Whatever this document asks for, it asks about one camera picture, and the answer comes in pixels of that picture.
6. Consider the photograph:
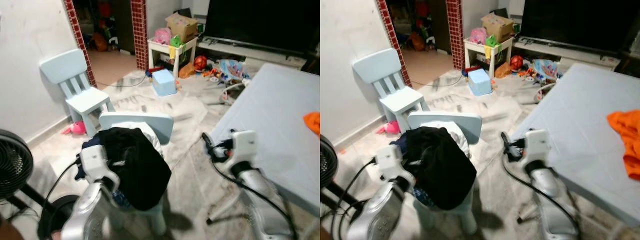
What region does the orange t-shirt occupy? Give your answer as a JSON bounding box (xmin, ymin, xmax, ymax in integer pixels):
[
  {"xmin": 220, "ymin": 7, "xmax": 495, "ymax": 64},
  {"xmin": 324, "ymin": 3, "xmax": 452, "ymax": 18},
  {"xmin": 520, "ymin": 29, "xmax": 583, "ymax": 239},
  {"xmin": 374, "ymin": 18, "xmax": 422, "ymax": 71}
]
[
  {"xmin": 606, "ymin": 109, "xmax": 640, "ymax": 181},
  {"xmin": 303, "ymin": 111, "xmax": 321, "ymax": 137}
]

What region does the orange plastic bag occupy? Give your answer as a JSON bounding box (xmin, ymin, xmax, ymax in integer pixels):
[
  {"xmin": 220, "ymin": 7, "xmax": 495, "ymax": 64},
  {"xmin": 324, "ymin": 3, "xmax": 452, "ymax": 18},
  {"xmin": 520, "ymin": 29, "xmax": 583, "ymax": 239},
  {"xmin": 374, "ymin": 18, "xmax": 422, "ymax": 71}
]
[
  {"xmin": 178, "ymin": 62, "xmax": 197, "ymax": 80},
  {"xmin": 494, "ymin": 62, "xmax": 514, "ymax": 79}
]

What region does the white TV console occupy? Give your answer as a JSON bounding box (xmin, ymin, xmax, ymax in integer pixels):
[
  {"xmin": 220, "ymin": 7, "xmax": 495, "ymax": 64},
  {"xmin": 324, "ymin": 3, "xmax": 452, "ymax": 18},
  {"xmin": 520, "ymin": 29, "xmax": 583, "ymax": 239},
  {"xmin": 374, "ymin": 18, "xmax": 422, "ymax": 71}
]
[
  {"xmin": 512, "ymin": 40, "xmax": 624, "ymax": 71},
  {"xmin": 197, "ymin": 40, "xmax": 309, "ymax": 69}
]

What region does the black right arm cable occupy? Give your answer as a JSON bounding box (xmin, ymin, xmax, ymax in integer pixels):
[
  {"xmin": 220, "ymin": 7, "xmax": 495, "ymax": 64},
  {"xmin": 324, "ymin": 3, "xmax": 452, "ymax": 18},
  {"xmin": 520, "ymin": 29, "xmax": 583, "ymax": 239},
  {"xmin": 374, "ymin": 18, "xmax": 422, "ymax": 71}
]
[
  {"xmin": 502, "ymin": 156, "xmax": 584, "ymax": 240},
  {"xmin": 209, "ymin": 154, "xmax": 299, "ymax": 240}
]

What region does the black television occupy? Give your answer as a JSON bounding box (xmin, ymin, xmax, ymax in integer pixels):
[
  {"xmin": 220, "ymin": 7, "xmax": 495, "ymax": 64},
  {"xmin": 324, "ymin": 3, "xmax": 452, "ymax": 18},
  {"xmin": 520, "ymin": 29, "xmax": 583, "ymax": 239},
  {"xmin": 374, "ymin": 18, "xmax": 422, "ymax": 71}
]
[
  {"xmin": 202, "ymin": 0, "xmax": 321, "ymax": 56},
  {"xmin": 517, "ymin": 0, "xmax": 640, "ymax": 56}
]

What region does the white kids table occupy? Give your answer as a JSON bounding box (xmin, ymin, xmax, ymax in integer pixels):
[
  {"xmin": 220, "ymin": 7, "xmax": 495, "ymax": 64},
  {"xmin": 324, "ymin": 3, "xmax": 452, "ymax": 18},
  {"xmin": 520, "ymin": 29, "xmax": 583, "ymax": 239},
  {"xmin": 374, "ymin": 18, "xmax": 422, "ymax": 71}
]
[
  {"xmin": 463, "ymin": 36, "xmax": 514, "ymax": 79},
  {"xmin": 147, "ymin": 36, "xmax": 199, "ymax": 79}
]

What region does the white folding table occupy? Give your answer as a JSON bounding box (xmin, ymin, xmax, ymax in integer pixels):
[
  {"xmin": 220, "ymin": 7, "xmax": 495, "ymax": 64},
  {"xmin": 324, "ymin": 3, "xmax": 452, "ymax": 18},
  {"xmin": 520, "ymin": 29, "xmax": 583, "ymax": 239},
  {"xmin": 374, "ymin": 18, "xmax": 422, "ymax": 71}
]
[
  {"xmin": 510, "ymin": 62, "xmax": 640, "ymax": 229},
  {"xmin": 206, "ymin": 62, "xmax": 321, "ymax": 227}
]

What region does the light blue plastic stool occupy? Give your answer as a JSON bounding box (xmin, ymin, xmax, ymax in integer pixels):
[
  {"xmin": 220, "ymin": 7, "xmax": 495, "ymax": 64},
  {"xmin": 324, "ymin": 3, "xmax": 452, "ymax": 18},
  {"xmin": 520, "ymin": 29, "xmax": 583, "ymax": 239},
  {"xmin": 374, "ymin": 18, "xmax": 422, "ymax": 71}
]
[
  {"xmin": 151, "ymin": 68, "xmax": 179, "ymax": 97},
  {"xmin": 467, "ymin": 68, "xmax": 495, "ymax": 97}
]

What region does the white garment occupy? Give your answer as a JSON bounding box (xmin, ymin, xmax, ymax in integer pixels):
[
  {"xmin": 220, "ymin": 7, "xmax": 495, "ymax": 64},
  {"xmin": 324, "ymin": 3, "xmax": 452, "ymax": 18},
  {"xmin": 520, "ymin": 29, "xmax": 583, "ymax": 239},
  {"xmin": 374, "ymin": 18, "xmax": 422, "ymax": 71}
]
[
  {"xmin": 435, "ymin": 121, "xmax": 471, "ymax": 151},
  {"xmin": 117, "ymin": 121, "xmax": 164, "ymax": 151}
]

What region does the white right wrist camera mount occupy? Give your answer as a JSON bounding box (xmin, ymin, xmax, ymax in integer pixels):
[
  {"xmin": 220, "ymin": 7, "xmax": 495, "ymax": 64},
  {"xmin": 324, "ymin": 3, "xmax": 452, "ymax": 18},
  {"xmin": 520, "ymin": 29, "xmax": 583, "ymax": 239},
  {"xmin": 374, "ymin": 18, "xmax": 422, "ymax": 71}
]
[
  {"xmin": 229, "ymin": 129, "xmax": 259, "ymax": 169},
  {"xmin": 523, "ymin": 128, "xmax": 553, "ymax": 166}
]

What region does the pink bag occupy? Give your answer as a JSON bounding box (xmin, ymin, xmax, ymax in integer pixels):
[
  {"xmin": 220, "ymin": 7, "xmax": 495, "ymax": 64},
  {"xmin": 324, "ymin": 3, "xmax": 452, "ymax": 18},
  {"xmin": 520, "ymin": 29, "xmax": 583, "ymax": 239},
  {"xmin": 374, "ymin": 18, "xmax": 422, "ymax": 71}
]
[
  {"xmin": 468, "ymin": 27, "xmax": 489, "ymax": 46},
  {"xmin": 152, "ymin": 27, "xmax": 173, "ymax": 46}
]

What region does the light blue child chair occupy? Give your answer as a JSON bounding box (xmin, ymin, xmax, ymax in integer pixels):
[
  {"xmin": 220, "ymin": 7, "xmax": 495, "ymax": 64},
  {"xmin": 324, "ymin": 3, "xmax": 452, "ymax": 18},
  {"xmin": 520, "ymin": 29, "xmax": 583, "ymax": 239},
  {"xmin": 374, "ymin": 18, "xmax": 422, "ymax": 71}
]
[
  {"xmin": 407, "ymin": 110, "xmax": 484, "ymax": 237},
  {"xmin": 39, "ymin": 48, "xmax": 116, "ymax": 139},
  {"xmin": 97, "ymin": 110, "xmax": 175, "ymax": 237},
  {"xmin": 352, "ymin": 48, "xmax": 430, "ymax": 134}
]

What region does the navy garment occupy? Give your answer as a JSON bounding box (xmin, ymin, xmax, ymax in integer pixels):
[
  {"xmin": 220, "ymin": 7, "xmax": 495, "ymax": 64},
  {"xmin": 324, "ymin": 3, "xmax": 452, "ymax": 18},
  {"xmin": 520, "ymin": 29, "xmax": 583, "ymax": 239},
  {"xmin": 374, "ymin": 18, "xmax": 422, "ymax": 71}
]
[
  {"xmin": 74, "ymin": 137, "xmax": 101, "ymax": 181},
  {"xmin": 389, "ymin": 137, "xmax": 409, "ymax": 156}
]

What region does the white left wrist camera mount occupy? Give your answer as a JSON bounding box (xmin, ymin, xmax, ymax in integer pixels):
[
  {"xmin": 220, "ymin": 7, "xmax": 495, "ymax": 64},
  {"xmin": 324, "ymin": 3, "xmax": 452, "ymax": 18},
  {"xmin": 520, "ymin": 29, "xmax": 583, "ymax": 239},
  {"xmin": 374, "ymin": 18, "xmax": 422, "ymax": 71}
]
[
  {"xmin": 79, "ymin": 144, "xmax": 112, "ymax": 184},
  {"xmin": 374, "ymin": 144, "xmax": 409, "ymax": 181}
]

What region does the cardboard box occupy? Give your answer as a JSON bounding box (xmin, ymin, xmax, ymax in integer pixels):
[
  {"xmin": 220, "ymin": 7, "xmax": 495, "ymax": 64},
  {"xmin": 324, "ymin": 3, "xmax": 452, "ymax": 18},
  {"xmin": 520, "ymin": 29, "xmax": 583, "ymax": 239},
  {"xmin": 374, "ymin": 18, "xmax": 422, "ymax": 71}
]
[
  {"xmin": 164, "ymin": 12, "xmax": 200, "ymax": 44},
  {"xmin": 480, "ymin": 12, "xmax": 516, "ymax": 44}
]

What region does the black standing fan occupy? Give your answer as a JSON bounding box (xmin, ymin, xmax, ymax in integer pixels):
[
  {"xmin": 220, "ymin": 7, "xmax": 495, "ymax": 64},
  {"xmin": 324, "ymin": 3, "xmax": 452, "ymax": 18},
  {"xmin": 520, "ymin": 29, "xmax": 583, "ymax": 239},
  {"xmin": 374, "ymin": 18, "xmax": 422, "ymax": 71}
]
[
  {"xmin": 320, "ymin": 134, "xmax": 352, "ymax": 212},
  {"xmin": 0, "ymin": 128, "xmax": 82, "ymax": 240}
]

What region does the black garment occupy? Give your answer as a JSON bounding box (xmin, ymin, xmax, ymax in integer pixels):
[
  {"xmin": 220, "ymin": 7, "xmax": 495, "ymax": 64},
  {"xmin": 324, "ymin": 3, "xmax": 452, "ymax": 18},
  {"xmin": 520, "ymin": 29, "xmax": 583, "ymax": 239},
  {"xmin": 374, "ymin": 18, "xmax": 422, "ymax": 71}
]
[
  {"xmin": 94, "ymin": 127, "xmax": 173, "ymax": 211},
  {"xmin": 403, "ymin": 126, "xmax": 478, "ymax": 211}
]

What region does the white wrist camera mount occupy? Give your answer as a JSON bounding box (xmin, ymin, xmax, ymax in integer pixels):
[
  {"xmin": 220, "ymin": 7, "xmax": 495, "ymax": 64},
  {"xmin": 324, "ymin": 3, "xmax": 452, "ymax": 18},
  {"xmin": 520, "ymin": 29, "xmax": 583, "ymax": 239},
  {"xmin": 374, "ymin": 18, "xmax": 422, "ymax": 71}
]
[
  {"xmin": 79, "ymin": 144, "xmax": 112, "ymax": 184},
  {"xmin": 229, "ymin": 129, "xmax": 259, "ymax": 169},
  {"xmin": 374, "ymin": 144, "xmax": 409, "ymax": 181},
  {"xmin": 523, "ymin": 128, "xmax": 553, "ymax": 166}
]

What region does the pink plush toy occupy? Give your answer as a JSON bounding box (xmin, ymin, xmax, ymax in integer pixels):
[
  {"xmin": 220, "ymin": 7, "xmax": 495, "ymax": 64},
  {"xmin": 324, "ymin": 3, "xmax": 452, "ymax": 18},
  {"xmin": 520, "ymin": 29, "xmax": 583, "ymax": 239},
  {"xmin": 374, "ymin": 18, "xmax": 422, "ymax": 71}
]
[
  {"xmin": 375, "ymin": 119, "xmax": 401, "ymax": 135},
  {"xmin": 60, "ymin": 120, "xmax": 87, "ymax": 136}
]

